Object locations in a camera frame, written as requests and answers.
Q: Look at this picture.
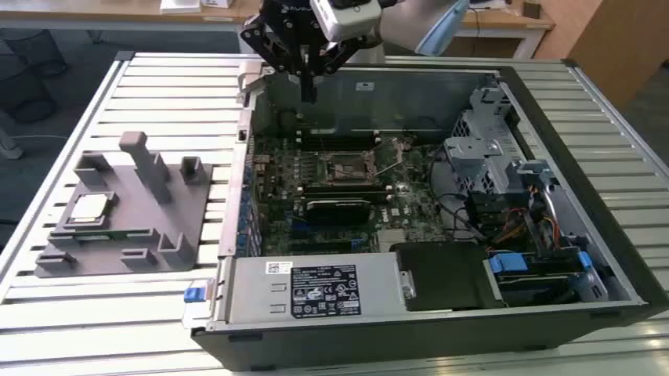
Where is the orange yellow wire bundle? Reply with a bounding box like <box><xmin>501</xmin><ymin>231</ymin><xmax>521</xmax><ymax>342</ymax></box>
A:
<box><xmin>485</xmin><ymin>207</ymin><xmax>565</xmax><ymax>252</ymax></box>

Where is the silver chipset heatsink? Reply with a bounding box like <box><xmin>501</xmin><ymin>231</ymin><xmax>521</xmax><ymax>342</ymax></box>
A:
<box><xmin>377</xmin><ymin>230</ymin><xmax>408</xmax><ymax>251</ymax></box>

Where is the silver power supply unit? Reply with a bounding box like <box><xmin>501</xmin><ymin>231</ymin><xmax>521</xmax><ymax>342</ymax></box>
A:
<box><xmin>209</xmin><ymin>252</ymin><xmax>414</xmax><ymax>326</ymax></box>

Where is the metal socket cover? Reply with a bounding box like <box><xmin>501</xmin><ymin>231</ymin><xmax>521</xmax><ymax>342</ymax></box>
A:
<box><xmin>369</xmin><ymin>137</ymin><xmax>409</xmax><ymax>166</ymax></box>

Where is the black drive connector block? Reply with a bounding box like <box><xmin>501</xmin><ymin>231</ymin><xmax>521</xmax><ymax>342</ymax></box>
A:
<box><xmin>468</xmin><ymin>191</ymin><xmax>512</xmax><ymax>236</ymax></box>

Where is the wooden cabinet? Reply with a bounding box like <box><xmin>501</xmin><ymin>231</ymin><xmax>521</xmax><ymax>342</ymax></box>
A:
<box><xmin>532</xmin><ymin>0</ymin><xmax>669</xmax><ymax>113</ymax></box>

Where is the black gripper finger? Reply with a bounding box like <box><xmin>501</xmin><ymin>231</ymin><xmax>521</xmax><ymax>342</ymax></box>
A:
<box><xmin>309</xmin><ymin>35</ymin><xmax>369</xmax><ymax>104</ymax></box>
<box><xmin>239</xmin><ymin>14</ymin><xmax>310</xmax><ymax>104</ymax></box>

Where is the black graphics card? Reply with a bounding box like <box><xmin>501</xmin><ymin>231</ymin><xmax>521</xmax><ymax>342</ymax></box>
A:
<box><xmin>305</xmin><ymin>198</ymin><xmax>373</xmax><ymax>227</ymax></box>

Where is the green motherboard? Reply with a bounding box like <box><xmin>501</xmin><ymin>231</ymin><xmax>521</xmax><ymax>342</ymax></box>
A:
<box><xmin>250</xmin><ymin>132</ymin><xmax>472</xmax><ymax>259</ymax></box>

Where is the plain white box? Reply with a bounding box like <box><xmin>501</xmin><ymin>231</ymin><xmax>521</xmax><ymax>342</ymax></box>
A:
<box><xmin>159</xmin><ymin>0</ymin><xmax>203</xmax><ymax>15</ymax></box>

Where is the blue disk carrier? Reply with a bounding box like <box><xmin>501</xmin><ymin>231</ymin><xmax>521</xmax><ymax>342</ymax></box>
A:
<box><xmin>489</xmin><ymin>253</ymin><xmax>529</xmax><ymax>275</ymax></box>

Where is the CPU socket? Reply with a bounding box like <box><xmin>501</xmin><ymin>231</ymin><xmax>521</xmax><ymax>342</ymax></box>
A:
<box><xmin>323</xmin><ymin>150</ymin><xmax>381</xmax><ymax>187</ymax></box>

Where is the long wooden desk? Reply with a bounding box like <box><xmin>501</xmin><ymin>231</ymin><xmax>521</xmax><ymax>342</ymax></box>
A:
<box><xmin>0</xmin><ymin>0</ymin><xmax>556</xmax><ymax>60</ymax></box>

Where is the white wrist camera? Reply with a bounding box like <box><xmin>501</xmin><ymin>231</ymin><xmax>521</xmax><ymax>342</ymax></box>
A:
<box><xmin>310</xmin><ymin>0</ymin><xmax>384</xmax><ymax>42</ymax></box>

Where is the grey plastic parts rack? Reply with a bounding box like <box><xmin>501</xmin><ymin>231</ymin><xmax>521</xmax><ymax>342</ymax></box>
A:
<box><xmin>34</xmin><ymin>131</ymin><xmax>215</xmax><ymax>279</ymax></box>

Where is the black wire mesh bin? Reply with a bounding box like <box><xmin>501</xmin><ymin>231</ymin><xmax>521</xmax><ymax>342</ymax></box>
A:
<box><xmin>0</xmin><ymin>54</ymin><xmax>58</xmax><ymax>125</ymax></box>
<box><xmin>0</xmin><ymin>29</ymin><xmax>70</xmax><ymax>78</ymax></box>

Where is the black open PC case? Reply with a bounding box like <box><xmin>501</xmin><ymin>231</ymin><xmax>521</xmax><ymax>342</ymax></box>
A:
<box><xmin>181</xmin><ymin>58</ymin><xmax>669</xmax><ymax>373</ymax></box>

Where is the green RAM stick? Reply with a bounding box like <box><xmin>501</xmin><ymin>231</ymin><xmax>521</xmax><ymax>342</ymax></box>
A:
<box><xmin>75</xmin><ymin>230</ymin><xmax>133</xmax><ymax>240</ymax></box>

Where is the silver square CPU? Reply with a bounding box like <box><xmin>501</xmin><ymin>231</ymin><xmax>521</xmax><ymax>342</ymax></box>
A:
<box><xmin>70</xmin><ymin>193</ymin><xmax>115</xmax><ymax>225</ymax></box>

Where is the grey desk foot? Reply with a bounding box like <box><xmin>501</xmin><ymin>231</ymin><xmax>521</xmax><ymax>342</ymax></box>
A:
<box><xmin>0</xmin><ymin>109</ymin><xmax>26</xmax><ymax>161</ymax></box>

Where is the black RAM slot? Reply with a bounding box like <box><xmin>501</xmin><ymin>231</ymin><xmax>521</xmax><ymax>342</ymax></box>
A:
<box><xmin>295</xmin><ymin>128</ymin><xmax>382</xmax><ymax>138</ymax></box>
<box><xmin>301</xmin><ymin>183</ymin><xmax>394</xmax><ymax>194</ymax></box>
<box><xmin>295</xmin><ymin>136</ymin><xmax>382</xmax><ymax>152</ymax></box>
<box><xmin>301</xmin><ymin>191</ymin><xmax>394</xmax><ymax>204</ymax></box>

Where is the silver metal drive cage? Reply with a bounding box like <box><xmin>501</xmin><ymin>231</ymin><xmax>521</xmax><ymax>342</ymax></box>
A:
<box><xmin>444</xmin><ymin>88</ymin><xmax>529</xmax><ymax>197</ymax></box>

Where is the black expansion slot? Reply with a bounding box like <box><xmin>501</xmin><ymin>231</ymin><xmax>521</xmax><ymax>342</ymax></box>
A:
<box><xmin>290</xmin><ymin>239</ymin><xmax>364</xmax><ymax>252</ymax></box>

